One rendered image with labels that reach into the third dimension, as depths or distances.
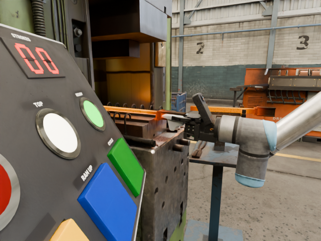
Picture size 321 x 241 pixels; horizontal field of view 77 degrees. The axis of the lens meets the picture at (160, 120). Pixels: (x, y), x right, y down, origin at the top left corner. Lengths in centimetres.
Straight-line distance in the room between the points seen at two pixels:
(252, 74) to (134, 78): 330
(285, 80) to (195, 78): 502
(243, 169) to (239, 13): 809
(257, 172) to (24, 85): 64
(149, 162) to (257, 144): 33
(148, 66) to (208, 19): 785
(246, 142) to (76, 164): 54
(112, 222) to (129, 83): 93
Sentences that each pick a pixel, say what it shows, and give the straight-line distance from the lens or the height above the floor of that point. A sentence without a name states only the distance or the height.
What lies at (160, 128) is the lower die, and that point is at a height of 94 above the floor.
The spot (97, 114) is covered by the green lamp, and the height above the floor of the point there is 109.
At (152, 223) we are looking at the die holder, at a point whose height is 65.
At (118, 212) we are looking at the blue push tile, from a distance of 24.
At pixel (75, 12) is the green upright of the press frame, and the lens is 68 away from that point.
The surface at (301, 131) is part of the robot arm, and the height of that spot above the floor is 96.
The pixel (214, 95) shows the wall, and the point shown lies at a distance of 839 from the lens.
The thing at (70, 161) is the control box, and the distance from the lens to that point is 22.
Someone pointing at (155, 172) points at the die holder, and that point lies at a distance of 67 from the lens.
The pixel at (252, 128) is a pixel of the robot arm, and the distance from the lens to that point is 67.
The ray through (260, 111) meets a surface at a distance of 111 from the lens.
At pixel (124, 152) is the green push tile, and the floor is 103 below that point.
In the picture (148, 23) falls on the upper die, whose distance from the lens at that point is 72.
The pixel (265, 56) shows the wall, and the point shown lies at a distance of 823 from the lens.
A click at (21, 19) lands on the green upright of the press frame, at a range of 57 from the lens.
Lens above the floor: 115
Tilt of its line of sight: 13 degrees down
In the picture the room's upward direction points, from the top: straight up
